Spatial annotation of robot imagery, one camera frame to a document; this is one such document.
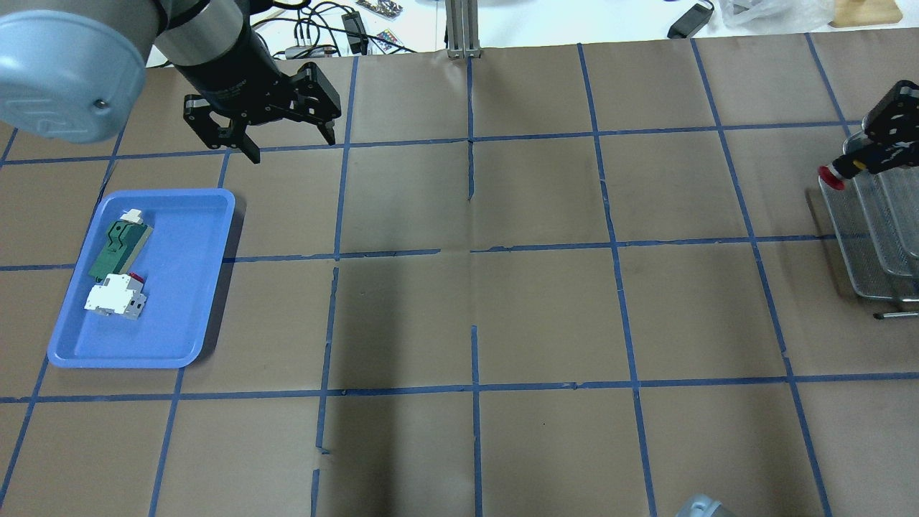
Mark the red emergency stop button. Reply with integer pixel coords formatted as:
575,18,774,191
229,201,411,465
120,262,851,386
818,156,869,191

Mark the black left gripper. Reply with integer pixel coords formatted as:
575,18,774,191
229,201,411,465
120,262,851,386
177,29,342,164

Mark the aluminium frame post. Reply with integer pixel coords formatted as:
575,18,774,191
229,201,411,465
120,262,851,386
445,0,482,60

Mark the black power adapter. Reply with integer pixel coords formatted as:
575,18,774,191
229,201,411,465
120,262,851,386
666,1,715,39

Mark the white red circuit breaker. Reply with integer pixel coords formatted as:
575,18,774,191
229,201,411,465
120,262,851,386
83,274,147,320

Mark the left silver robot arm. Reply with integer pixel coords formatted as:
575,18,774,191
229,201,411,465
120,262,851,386
1,1,342,164

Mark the wire mesh shelf basket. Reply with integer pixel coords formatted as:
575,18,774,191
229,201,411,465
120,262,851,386
818,131,917,320

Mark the clear plastic bag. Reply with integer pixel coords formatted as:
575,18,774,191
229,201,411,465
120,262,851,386
717,1,836,34

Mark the wooden board stand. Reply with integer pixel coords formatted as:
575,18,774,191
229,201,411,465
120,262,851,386
829,0,903,29

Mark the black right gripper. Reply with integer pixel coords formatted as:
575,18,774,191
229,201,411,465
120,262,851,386
862,80,918,174

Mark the green terminal block module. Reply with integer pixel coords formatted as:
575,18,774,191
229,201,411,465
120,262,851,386
89,208,152,282

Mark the blue plastic tray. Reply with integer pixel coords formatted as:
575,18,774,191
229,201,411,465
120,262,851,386
47,189,236,369

